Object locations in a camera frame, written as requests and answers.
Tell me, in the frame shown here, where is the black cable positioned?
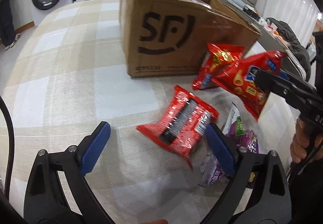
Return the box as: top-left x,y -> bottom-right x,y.
0,95 -> 15,194

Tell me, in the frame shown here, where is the dark purple snack bag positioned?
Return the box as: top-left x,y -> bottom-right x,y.
221,102 -> 260,189

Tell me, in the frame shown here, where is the checkered tablecloth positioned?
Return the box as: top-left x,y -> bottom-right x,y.
0,0 -> 298,224

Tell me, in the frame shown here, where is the brown cardboard box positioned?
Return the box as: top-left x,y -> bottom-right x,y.
119,0 -> 263,77

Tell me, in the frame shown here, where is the person's right forearm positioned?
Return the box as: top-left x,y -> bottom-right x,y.
288,163 -> 319,219

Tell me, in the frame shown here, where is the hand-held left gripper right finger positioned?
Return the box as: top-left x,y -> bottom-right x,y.
199,123 -> 289,224

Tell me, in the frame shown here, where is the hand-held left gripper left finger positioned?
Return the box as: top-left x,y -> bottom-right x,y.
23,121 -> 119,224

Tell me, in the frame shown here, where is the person's right hand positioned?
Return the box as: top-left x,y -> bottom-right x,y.
290,118 -> 313,164

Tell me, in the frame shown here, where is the red ring-snack bag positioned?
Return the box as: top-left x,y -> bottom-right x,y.
211,50 -> 288,122

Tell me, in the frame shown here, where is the black flat box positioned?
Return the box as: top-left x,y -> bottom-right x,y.
243,4 -> 260,19

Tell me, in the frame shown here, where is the red gold-print snack bag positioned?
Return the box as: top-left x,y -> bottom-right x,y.
191,42 -> 246,91

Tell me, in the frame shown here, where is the dark padded jacket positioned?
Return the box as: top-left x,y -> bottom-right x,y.
266,18 -> 312,79

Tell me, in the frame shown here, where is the red black-label noodle packet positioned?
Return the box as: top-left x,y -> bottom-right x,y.
136,85 -> 220,169

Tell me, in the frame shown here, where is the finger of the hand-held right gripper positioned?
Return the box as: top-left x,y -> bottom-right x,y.
278,71 -> 307,87
256,69 -> 318,111

